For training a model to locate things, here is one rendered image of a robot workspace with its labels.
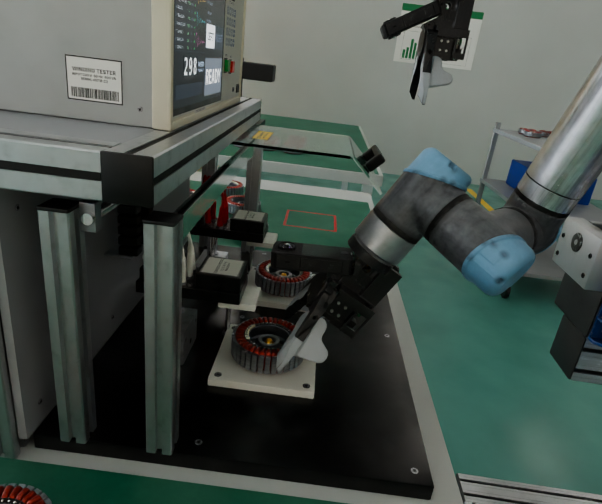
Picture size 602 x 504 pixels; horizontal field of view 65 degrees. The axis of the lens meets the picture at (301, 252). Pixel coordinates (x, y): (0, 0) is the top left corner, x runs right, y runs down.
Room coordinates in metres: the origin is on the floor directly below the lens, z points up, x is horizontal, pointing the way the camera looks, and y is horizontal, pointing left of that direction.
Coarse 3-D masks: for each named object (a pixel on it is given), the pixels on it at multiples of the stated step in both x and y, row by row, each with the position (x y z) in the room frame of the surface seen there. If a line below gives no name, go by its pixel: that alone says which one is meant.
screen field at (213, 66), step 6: (210, 60) 0.71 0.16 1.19; (216, 60) 0.75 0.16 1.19; (210, 66) 0.71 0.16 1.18; (216, 66) 0.75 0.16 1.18; (210, 72) 0.71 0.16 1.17; (216, 72) 0.75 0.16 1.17; (210, 78) 0.71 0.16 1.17; (216, 78) 0.75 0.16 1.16; (204, 84) 0.68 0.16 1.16; (210, 84) 0.72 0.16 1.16; (216, 84) 0.75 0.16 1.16; (204, 90) 0.68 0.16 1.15; (210, 90) 0.72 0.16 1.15; (216, 90) 0.76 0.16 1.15
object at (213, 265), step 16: (208, 256) 0.64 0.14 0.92; (208, 272) 0.59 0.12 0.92; (224, 272) 0.59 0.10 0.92; (240, 272) 0.60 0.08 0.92; (192, 288) 0.58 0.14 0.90; (208, 288) 0.58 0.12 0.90; (224, 288) 0.58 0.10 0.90; (240, 288) 0.58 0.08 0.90; (256, 288) 0.63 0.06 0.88; (224, 304) 0.58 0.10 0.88; (240, 304) 0.58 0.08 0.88; (256, 304) 0.59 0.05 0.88
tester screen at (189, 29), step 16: (176, 0) 0.55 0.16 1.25; (192, 0) 0.61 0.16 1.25; (208, 0) 0.69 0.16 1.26; (224, 0) 0.78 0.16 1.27; (176, 16) 0.55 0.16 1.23; (192, 16) 0.61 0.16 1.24; (208, 16) 0.69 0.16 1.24; (176, 32) 0.55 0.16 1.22; (192, 32) 0.61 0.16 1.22; (176, 48) 0.55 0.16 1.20; (192, 48) 0.62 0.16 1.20; (208, 48) 0.70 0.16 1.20; (176, 64) 0.55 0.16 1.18; (176, 80) 0.55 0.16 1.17; (192, 80) 0.62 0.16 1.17; (192, 96) 0.62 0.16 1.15; (208, 96) 0.71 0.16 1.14
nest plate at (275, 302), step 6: (252, 270) 0.91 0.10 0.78; (252, 276) 0.88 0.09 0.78; (312, 276) 0.91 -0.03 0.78; (252, 282) 0.85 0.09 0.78; (264, 294) 0.81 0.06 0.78; (270, 294) 0.81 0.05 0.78; (258, 300) 0.78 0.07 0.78; (264, 300) 0.78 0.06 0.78; (270, 300) 0.79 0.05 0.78; (276, 300) 0.79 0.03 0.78; (282, 300) 0.79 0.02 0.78; (288, 300) 0.79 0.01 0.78; (264, 306) 0.78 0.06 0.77; (270, 306) 0.78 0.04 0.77; (276, 306) 0.78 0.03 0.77; (282, 306) 0.78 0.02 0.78
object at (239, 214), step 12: (204, 216) 0.88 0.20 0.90; (240, 216) 0.84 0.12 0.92; (252, 216) 0.85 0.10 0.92; (264, 216) 0.86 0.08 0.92; (204, 228) 0.82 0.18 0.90; (216, 228) 0.82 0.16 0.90; (228, 228) 0.83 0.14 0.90; (240, 228) 0.82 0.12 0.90; (252, 228) 0.82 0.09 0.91; (264, 228) 0.84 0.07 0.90; (216, 240) 0.87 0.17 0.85; (240, 240) 0.82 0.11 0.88; (252, 240) 0.82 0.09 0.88; (264, 240) 0.84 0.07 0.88; (276, 240) 0.87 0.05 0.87; (216, 252) 0.87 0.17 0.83
